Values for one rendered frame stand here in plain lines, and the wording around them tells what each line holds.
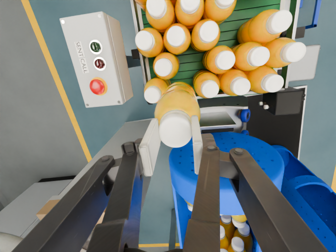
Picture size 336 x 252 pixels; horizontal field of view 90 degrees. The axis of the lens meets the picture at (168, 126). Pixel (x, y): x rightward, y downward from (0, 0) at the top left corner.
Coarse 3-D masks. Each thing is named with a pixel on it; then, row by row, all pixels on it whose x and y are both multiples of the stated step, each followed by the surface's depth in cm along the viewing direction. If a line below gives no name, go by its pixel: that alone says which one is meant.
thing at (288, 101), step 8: (288, 88) 49; (296, 88) 48; (264, 96) 54; (272, 96) 49; (280, 96) 47; (288, 96) 47; (296, 96) 47; (304, 96) 47; (264, 104) 54; (272, 104) 50; (280, 104) 48; (288, 104) 48; (296, 104) 48; (272, 112) 50; (280, 112) 49; (288, 112) 49; (296, 112) 48
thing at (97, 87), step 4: (92, 80) 39; (96, 80) 39; (92, 84) 40; (96, 84) 39; (100, 84) 39; (92, 88) 40; (96, 88) 40; (100, 88) 40; (96, 92) 40; (100, 92) 40
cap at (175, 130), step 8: (168, 120) 18; (176, 120) 18; (184, 120) 18; (160, 128) 19; (168, 128) 19; (176, 128) 19; (184, 128) 19; (160, 136) 19; (168, 136) 19; (176, 136) 19; (184, 136) 19; (168, 144) 20; (176, 144) 19; (184, 144) 19
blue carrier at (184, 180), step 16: (192, 144) 51; (224, 144) 49; (240, 144) 48; (256, 144) 47; (176, 160) 44; (192, 160) 43; (256, 160) 40; (272, 160) 40; (176, 176) 40; (192, 176) 37; (272, 176) 34; (176, 192) 53; (192, 192) 37; (224, 192) 33; (176, 208) 51; (224, 208) 34; (240, 208) 34; (256, 240) 60
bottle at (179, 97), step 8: (168, 88) 29; (176, 88) 27; (184, 88) 27; (192, 88) 34; (168, 96) 23; (176, 96) 22; (184, 96) 23; (192, 96) 25; (160, 104) 23; (168, 104) 21; (176, 104) 21; (184, 104) 21; (192, 104) 22; (160, 112) 22; (168, 112) 20; (176, 112) 20; (184, 112) 20; (192, 112) 21; (160, 120) 21
